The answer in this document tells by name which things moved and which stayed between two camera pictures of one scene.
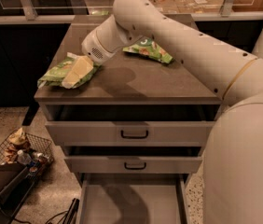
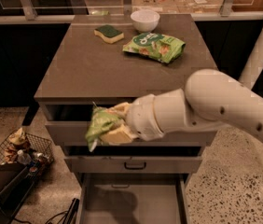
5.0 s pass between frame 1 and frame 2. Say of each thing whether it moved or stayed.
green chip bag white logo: stayed
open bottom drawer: stayed
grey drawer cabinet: stayed
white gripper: moved
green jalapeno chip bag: moved
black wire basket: stayed
